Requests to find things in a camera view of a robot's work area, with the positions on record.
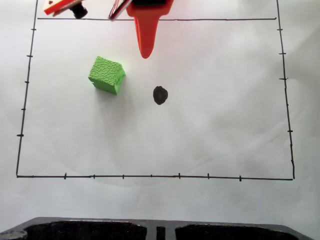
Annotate green textured cube block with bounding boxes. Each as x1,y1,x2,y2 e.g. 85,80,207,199
87,55,126,96

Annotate black dot mark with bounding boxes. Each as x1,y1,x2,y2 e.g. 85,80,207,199
152,85,169,106

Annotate black metal stand base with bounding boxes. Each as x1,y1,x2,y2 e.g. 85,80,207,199
0,216,317,240

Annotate white red black servo cable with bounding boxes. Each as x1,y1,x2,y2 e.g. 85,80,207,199
108,0,134,23

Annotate orange camera mount black lens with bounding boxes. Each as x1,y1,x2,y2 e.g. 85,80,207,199
42,0,89,20

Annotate white paper sheet drawn frame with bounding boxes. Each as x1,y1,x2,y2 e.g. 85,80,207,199
0,0,320,227

